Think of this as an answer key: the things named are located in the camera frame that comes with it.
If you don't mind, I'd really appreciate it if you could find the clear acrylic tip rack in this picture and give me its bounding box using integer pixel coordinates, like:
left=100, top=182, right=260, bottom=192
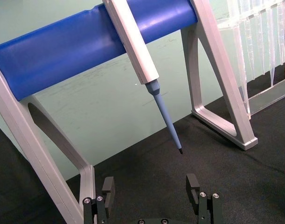
left=216, top=0, right=285, bottom=120

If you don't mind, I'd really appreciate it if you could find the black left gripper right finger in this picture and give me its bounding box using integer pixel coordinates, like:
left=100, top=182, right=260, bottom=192
left=185, top=174, right=223, bottom=224

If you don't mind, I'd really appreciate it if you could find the white pipette with blue shaft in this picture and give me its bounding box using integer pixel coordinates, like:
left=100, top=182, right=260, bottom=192
left=102, top=0, right=183, bottom=155

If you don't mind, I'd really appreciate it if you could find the clear pipette tip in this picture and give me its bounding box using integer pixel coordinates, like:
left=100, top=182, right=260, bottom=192
left=243, top=18, right=256, bottom=82
left=266, top=6, right=277, bottom=88
left=256, top=11, right=266, bottom=76
left=278, top=1, right=285, bottom=66

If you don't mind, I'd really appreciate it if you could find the black table cloth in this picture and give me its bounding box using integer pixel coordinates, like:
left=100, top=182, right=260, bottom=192
left=0, top=92, right=285, bottom=224

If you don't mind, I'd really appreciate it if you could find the grey stand with blue bar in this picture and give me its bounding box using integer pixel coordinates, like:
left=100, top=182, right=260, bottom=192
left=0, top=0, right=258, bottom=224

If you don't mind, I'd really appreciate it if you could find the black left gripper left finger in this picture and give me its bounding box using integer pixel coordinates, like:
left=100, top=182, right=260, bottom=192
left=83, top=176, right=117, bottom=224

